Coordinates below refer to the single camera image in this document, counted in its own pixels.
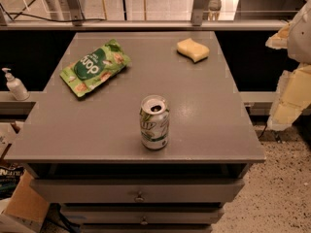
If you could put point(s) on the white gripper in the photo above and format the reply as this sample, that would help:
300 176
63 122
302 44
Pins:
300 39

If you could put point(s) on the yellow sponge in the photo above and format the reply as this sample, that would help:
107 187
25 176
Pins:
193 50

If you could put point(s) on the green white soda can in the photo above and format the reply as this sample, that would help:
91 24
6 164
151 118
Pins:
154 122

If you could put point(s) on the grey drawer cabinet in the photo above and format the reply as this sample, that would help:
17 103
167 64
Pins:
98 137

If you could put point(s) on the green snack bag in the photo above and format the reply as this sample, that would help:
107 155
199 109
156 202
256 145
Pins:
95 68

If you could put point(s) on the middle grey drawer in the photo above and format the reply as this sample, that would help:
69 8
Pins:
144 214

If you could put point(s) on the grey drawer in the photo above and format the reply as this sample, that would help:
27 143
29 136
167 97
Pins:
144 214
138 191

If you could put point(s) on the top grey drawer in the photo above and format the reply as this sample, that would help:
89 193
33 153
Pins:
138 191

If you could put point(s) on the white pump bottle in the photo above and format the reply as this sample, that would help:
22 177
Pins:
16 86

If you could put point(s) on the grey side shelf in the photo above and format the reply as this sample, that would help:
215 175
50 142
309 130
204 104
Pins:
12 107

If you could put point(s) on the cardboard box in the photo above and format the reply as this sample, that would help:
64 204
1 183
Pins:
25 210

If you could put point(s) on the metal railing frame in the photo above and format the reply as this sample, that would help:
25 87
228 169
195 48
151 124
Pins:
148 14

